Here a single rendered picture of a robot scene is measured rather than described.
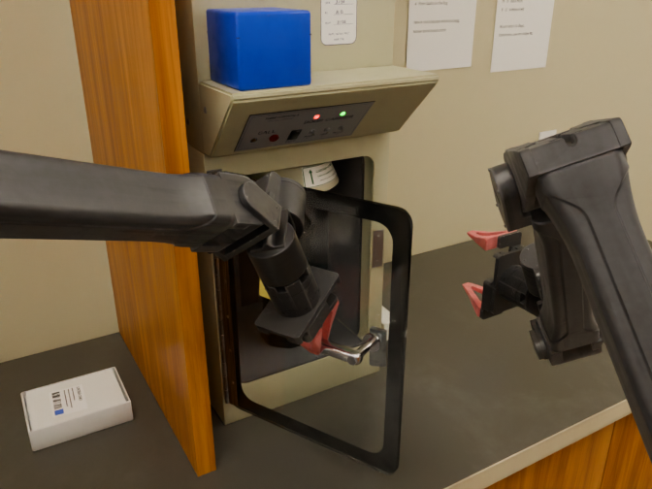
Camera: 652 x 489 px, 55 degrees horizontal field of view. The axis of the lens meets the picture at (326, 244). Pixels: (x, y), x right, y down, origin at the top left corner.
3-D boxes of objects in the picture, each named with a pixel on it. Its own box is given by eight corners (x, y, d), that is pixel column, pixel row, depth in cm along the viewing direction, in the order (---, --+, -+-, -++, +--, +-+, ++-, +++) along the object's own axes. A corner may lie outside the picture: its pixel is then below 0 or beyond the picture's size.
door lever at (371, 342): (320, 333, 86) (319, 316, 85) (380, 352, 82) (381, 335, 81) (297, 351, 82) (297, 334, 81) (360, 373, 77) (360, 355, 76)
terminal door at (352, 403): (233, 402, 104) (216, 168, 88) (398, 475, 88) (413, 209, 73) (229, 405, 103) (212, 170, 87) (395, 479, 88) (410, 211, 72)
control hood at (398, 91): (202, 154, 87) (196, 81, 83) (391, 128, 102) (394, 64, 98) (234, 175, 78) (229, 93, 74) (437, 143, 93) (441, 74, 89)
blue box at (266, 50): (210, 81, 83) (205, 9, 80) (277, 75, 88) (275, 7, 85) (240, 91, 76) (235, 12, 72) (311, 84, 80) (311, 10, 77)
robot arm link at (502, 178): (503, 200, 53) (633, 156, 51) (483, 152, 57) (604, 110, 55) (539, 375, 87) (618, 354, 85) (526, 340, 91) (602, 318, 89)
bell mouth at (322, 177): (219, 175, 110) (216, 144, 108) (307, 161, 118) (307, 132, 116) (262, 204, 96) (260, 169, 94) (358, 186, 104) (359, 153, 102)
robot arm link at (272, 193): (182, 236, 65) (241, 197, 61) (201, 167, 73) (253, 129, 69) (261, 294, 72) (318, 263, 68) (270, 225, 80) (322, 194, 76)
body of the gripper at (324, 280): (257, 333, 75) (236, 294, 70) (300, 272, 80) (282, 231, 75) (302, 348, 72) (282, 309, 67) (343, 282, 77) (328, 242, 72)
